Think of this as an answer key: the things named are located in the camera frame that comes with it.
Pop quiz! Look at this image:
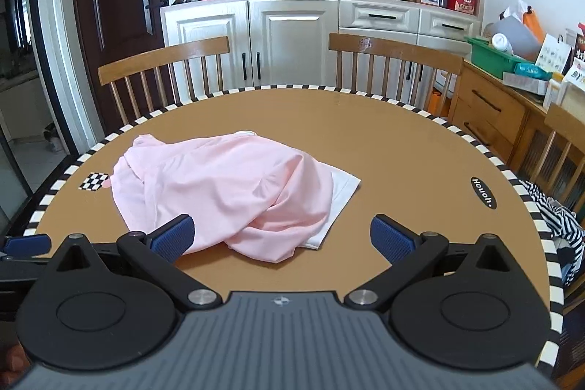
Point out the white shirt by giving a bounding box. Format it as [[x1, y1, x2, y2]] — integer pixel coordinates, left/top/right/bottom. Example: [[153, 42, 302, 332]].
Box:
[[296, 164, 362, 251]]

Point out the grey folder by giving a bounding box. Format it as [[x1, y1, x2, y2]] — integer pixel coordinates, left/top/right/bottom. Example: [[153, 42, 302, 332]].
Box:
[[484, 16, 544, 62]]

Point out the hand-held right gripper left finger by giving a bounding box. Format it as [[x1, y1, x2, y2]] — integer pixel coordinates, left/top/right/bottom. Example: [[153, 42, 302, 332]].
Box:
[[39, 214, 223, 313]]

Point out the white plastic bag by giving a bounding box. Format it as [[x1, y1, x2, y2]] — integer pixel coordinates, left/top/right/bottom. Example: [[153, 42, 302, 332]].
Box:
[[500, 0, 531, 23]]

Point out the teal tissue pack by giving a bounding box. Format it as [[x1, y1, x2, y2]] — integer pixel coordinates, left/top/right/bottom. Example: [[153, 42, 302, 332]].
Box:
[[514, 62, 554, 81]]

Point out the black white striped cloth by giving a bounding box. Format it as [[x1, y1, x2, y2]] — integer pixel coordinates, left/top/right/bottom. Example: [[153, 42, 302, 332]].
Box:
[[518, 180, 585, 285]]

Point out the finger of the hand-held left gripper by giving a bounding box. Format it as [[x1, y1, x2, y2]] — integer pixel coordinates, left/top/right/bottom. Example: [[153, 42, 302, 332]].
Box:
[[0, 234, 52, 259]]

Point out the pink shirt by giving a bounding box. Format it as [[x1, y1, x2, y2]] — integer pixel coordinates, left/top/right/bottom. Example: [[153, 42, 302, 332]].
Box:
[[111, 130, 334, 265]]

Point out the orange shopping bag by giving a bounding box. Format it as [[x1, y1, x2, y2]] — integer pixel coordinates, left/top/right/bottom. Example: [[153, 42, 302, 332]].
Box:
[[427, 91, 453, 117]]

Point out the white cabinet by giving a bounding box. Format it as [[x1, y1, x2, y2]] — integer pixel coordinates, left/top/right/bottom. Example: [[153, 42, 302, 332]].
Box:
[[160, 0, 480, 98]]

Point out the green plastic basket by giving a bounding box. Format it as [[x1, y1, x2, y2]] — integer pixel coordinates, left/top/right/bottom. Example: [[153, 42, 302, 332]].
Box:
[[465, 36, 533, 79]]

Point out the wooden sideboard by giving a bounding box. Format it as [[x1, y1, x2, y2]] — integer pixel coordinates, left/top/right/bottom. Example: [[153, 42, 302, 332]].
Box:
[[450, 58, 585, 190]]

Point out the white printed paper bag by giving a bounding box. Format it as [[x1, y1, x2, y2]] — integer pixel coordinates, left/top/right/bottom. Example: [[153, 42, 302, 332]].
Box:
[[535, 34, 572, 73]]

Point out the white bottle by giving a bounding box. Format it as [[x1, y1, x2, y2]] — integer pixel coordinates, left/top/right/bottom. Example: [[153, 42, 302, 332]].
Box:
[[490, 33, 513, 53]]

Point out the wooden spindle chair with sticker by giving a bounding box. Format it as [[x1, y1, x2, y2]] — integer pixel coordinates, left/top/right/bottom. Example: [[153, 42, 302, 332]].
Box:
[[328, 33, 464, 110]]

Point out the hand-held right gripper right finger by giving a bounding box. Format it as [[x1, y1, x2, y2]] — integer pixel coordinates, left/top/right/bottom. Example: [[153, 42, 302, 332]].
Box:
[[344, 214, 531, 313]]

